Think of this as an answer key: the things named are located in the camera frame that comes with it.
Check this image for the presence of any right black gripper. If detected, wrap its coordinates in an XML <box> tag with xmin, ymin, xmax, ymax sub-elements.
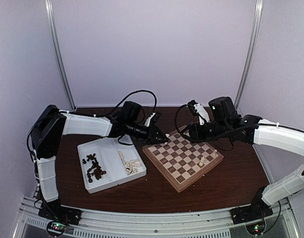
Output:
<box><xmin>180</xmin><ymin>121</ymin><xmax>230</xmax><ymax>144</ymax></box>

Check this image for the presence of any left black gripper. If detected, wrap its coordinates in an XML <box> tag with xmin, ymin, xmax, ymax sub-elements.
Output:
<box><xmin>126</xmin><ymin>120</ymin><xmax>169</xmax><ymax>145</ymax></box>

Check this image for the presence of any light chess pawn piece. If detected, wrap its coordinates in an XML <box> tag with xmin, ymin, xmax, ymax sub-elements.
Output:
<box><xmin>211</xmin><ymin>150</ymin><xmax>218</xmax><ymax>158</ymax></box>

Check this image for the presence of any light chess king piece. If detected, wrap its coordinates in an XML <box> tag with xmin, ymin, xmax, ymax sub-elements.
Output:
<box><xmin>199</xmin><ymin>156</ymin><xmax>206</xmax><ymax>167</ymax></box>

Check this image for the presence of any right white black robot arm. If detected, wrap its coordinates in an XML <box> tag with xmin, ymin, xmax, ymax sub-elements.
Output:
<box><xmin>180</xmin><ymin>97</ymin><xmax>304</xmax><ymax>219</ymax></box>

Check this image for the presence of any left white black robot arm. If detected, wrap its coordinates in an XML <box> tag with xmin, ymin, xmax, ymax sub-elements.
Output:
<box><xmin>27</xmin><ymin>101</ymin><xmax>168</xmax><ymax>220</ymax></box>

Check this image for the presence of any wooden chess board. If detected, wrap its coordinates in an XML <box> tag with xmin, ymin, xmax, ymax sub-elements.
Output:
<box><xmin>142</xmin><ymin>131</ymin><xmax>224</xmax><ymax>192</ymax></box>

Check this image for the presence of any pile of light chess pieces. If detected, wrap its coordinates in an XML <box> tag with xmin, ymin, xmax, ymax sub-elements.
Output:
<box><xmin>118</xmin><ymin>151</ymin><xmax>141</xmax><ymax>175</ymax></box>

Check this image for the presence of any pile of dark chess pieces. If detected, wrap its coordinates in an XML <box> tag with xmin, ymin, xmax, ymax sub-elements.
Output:
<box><xmin>82</xmin><ymin>153</ymin><xmax>107</xmax><ymax>183</ymax></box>

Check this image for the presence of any right controller board with LEDs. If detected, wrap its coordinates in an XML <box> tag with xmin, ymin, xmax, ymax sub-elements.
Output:
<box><xmin>245</xmin><ymin>223</ymin><xmax>266</xmax><ymax>236</ymax></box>

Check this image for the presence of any controller board with leds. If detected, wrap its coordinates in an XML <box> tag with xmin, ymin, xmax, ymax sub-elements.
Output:
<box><xmin>46</xmin><ymin>221</ymin><xmax>67</xmax><ymax>236</ymax></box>
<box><xmin>245</xmin><ymin>223</ymin><xmax>266</xmax><ymax>236</ymax></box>

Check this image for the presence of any left controller board with LEDs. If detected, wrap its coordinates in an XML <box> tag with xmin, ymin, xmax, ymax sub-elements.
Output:
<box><xmin>46</xmin><ymin>221</ymin><xmax>67</xmax><ymax>236</ymax></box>

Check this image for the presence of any white plastic compartment tray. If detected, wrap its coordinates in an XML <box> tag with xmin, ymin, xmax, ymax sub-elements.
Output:
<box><xmin>77</xmin><ymin>135</ymin><xmax>147</xmax><ymax>194</ymax></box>

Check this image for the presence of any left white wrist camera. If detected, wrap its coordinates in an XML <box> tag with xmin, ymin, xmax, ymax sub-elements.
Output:
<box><xmin>144</xmin><ymin>112</ymin><xmax>162</xmax><ymax>127</ymax></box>

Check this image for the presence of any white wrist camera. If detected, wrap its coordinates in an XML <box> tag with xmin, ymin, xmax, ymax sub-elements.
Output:
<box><xmin>187</xmin><ymin>100</ymin><xmax>210</xmax><ymax>125</ymax></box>
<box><xmin>144</xmin><ymin>112</ymin><xmax>162</xmax><ymax>127</ymax></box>

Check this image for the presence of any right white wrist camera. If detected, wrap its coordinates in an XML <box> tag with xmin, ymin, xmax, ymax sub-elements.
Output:
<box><xmin>187</xmin><ymin>100</ymin><xmax>210</xmax><ymax>125</ymax></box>

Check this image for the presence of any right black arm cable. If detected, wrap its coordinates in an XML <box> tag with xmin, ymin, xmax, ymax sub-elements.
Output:
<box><xmin>175</xmin><ymin>104</ymin><xmax>192</xmax><ymax>139</ymax></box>

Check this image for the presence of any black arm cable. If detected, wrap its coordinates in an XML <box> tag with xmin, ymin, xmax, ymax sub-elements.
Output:
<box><xmin>175</xmin><ymin>104</ymin><xmax>192</xmax><ymax>139</ymax></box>
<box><xmin>109</xmin><ymin>90</ymin><xmax>158</xmax><ymax>119</ymax></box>

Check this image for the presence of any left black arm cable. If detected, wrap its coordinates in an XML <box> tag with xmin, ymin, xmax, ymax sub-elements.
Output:
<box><xmin>109</xmin><ymin>90</ymin><xmax>158</xmax><ymax>119</ymax></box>

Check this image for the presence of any right aluminium frame post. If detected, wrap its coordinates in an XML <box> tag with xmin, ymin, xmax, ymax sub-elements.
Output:
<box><xmin>235</xmin><ymin>0</ymin><xmax>263</xmax><ymax>111</ymax></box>

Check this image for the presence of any aluminium frame post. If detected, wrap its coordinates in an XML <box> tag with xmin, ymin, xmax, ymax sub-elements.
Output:
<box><xmin>45</xmin><ymin>0</ymin><xmax>76</xmax><ymax>111</ymax></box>
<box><xmin>235</xmin><ymin>0</ymin><xmax>263</xmax><ymax>111</ymax></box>

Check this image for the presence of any front aluminium frame rail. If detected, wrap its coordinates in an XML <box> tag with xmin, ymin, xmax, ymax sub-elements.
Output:
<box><xmin>10</xmin><ymin>196</ymin><xmax>302</xmax><ymax>238</ymax></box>

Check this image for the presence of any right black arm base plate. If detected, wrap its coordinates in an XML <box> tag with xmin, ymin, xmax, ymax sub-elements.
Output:
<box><xmin>230</xmin><ymin>204</ymin><xmax>273</xmax><ymax>225</ymax></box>

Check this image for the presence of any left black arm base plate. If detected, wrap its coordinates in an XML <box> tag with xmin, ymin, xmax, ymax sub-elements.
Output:
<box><xmin>38</xmin><ymin>206</ymin><xmax>82</xmax><ymax>225</ymax></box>

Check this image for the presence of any left aluminium frame post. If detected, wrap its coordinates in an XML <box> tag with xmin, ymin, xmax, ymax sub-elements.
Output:
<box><xmin>45</xmin><ymin>0</ymin><xmax>76</xmax><ymax>111</ymax></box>

